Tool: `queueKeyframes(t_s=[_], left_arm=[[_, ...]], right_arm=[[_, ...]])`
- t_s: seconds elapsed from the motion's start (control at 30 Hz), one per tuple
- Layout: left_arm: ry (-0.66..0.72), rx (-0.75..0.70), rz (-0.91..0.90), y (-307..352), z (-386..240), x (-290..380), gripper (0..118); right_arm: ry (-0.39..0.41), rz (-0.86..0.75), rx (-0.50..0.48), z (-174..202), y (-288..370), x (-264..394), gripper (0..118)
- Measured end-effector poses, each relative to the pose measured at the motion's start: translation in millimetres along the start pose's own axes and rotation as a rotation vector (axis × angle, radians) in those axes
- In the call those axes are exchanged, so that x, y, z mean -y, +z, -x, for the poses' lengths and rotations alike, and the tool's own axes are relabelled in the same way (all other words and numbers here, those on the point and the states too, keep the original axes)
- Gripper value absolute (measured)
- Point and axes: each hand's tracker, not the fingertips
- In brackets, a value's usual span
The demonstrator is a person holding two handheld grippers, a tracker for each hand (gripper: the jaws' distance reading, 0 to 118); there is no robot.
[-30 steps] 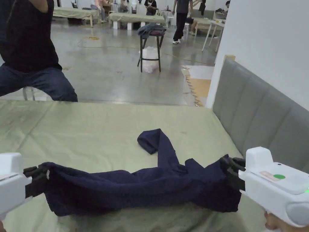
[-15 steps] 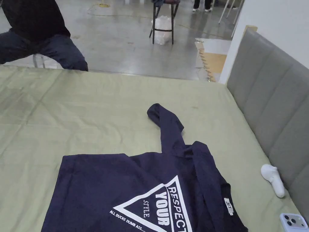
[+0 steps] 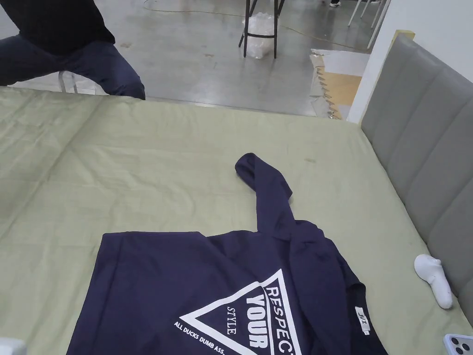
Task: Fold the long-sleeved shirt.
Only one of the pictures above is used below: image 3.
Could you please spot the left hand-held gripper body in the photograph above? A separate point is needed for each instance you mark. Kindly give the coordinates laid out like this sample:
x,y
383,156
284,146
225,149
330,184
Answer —
x,y
11,347

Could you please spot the dark blue printed shirt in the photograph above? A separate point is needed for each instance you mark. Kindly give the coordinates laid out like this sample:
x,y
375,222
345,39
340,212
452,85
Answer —
x,y
155,288

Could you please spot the pale green sheeted bed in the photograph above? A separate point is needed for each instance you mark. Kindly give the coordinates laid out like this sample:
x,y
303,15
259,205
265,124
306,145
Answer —
x,y
111,177

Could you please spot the clear plastic bag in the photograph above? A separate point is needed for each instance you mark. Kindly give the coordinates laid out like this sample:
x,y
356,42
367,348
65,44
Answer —
x,y
260,46

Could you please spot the torn cardboard sheet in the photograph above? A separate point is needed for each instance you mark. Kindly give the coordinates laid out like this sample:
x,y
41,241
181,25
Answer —
x,y
332,79

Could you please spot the white hand controller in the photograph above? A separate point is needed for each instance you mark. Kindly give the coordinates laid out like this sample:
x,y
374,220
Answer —
x,y
434,279

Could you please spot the pale blue phone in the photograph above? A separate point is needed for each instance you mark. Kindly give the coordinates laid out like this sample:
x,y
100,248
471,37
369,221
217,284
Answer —
x,y
460,344

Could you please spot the grey padded headboard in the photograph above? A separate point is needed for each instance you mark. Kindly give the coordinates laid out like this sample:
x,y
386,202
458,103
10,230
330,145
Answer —
x,y
417,122

